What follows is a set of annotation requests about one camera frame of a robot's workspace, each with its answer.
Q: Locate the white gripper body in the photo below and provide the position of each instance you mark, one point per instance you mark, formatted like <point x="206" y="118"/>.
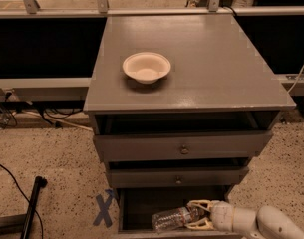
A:
<point x="221" y="215"/>

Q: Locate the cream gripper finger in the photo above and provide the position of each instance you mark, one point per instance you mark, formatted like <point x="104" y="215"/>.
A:
<point x="206" y="205"/>
<point x="202" y="224"/>

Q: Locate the clear plastic water bottle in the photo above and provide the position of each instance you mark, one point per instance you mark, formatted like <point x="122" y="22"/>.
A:
<point x="175" y="218"/>

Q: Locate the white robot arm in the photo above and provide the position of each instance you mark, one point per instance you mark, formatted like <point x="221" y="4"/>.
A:
<point x="267" y="222"/>

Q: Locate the grey bottom drawer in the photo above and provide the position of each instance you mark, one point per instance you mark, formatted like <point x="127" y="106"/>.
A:
<point x="138" y="205"/>

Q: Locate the grey drawer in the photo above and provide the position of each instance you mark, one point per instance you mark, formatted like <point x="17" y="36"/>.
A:
<point x="179" y="146"/>
<point x="138" y="205"/>
<point x="175" y="177"/>

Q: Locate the grey wooden drawer cabinet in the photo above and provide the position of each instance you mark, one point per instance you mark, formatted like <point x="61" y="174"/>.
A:
<point x="218" y="82"/>

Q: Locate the grey top drawer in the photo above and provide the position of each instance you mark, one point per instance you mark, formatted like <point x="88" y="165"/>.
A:
<point x="179" y="146"/>

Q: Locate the grey middle drawer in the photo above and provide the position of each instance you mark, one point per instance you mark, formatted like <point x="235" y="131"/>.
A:
<point x="175" y="177"/>

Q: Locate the blue tape cross mark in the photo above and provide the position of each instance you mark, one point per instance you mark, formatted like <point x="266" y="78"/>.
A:
<point x="104" y="205"/>

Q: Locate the white paper bowl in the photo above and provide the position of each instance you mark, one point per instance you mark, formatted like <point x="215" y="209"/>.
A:
<point x="146" y="67"/>

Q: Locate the black metal stand leg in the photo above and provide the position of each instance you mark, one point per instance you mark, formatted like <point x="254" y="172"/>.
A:
<point x="39" y="183"/>

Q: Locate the metal rail frame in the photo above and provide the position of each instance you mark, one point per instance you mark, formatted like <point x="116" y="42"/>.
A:
<point x="50" y="43"/>

